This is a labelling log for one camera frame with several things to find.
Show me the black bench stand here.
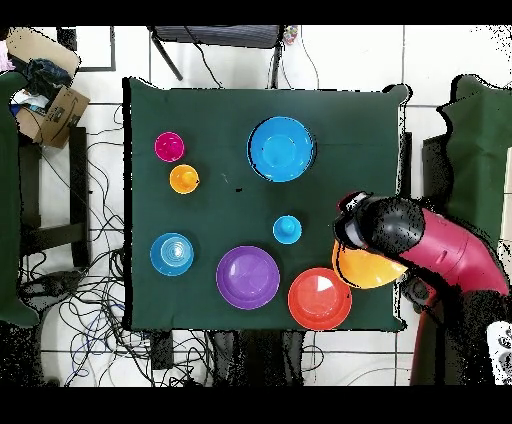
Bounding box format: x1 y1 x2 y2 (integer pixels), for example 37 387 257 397
17 126 92 269

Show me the dark green tablecloth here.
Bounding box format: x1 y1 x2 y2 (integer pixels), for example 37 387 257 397
121 76 413 333

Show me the tangle of floor cables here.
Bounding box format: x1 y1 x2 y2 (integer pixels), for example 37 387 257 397
17 103 325 387

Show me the blue cup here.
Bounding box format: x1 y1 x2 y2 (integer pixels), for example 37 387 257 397
272 214 304 246

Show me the green cloth covered table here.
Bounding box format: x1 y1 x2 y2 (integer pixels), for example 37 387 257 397
0 70 41 329
437 73 512 257

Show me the large red bowl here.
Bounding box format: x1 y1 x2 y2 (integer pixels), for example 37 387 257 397
287 266 354 332

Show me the black computer tower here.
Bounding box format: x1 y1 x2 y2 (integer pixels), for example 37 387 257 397
421 133 451 205

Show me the black plastic bag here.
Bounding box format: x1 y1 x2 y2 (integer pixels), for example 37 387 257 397
21 58 74 101

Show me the black power adapter box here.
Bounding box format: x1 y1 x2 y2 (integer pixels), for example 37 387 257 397
150 330 175 371

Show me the black metal frame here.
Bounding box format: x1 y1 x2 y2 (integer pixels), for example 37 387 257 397
56 25 118 74

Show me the purple bowl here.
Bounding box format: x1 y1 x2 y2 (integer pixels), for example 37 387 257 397
215 245 282 311

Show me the grey black floor base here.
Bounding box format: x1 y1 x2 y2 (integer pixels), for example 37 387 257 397
17 269 85 313
400 275 439 315

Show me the black folding chair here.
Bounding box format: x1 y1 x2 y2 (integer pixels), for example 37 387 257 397
146 25 286 90

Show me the large blue bowl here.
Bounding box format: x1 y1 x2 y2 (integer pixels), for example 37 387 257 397
246 115 318 184

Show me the pink cup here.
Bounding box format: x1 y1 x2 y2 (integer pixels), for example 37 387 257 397
154 131 186 164

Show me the large orange bowl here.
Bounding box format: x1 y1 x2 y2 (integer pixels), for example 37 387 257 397
331 238 409 290

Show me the cardboard box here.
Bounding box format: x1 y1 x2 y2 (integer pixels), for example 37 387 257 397
4 26 92 150

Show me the small blue bowl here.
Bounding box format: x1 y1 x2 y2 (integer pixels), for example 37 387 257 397
149 232 196 278

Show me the orange cup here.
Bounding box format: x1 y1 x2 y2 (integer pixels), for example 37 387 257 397
168 163 201 196

